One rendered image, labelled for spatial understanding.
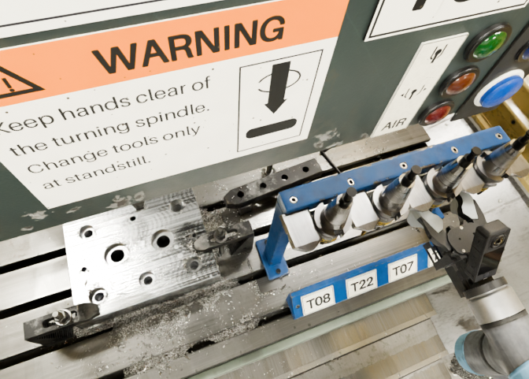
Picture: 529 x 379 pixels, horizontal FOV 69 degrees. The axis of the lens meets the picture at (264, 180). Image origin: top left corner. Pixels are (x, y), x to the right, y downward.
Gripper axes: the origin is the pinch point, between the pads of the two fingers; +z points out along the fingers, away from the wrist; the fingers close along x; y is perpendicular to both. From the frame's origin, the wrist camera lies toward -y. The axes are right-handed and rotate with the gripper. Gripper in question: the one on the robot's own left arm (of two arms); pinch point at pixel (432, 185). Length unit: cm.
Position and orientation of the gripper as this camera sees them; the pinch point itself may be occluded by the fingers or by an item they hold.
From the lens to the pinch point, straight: 78.5
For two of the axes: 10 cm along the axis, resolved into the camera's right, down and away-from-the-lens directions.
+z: -3.4, -8.5, 3.9
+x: 9.3, -2.7, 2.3
